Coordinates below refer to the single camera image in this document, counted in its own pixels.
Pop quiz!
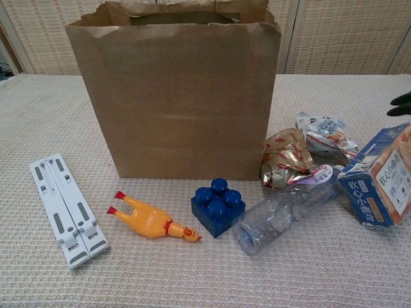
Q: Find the white snack packet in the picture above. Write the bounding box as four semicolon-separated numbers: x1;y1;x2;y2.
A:
295;111;360;160

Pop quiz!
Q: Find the blue orange cookie box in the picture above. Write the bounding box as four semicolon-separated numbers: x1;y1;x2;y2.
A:
337;123;411;228

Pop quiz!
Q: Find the brown paper bag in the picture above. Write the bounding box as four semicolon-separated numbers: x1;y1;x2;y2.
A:
65;0;283;181

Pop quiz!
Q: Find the beige woven tablecloth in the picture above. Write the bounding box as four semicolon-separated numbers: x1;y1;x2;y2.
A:
0;74;411;308

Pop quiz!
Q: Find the clear plastic water bottle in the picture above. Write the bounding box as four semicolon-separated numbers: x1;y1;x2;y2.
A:
231;164;346;257

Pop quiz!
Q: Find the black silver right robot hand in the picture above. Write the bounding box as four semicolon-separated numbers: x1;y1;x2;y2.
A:
387;90;411;117

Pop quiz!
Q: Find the woven folding screen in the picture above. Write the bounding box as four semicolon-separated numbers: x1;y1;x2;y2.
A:
0;0;411;76

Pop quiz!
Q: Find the gold red foil snack bag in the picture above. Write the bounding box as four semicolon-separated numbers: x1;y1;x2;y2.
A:
260;128;317;193

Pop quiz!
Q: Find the yellow rubber chicken toy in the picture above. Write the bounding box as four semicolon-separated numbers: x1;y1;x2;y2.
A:
107;191;203;244

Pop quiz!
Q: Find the blue building block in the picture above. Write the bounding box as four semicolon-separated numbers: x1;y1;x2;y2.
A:
190;178;247;239

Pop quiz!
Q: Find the white folding laptop stand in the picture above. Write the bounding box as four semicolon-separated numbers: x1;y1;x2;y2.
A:
28;153;110;271

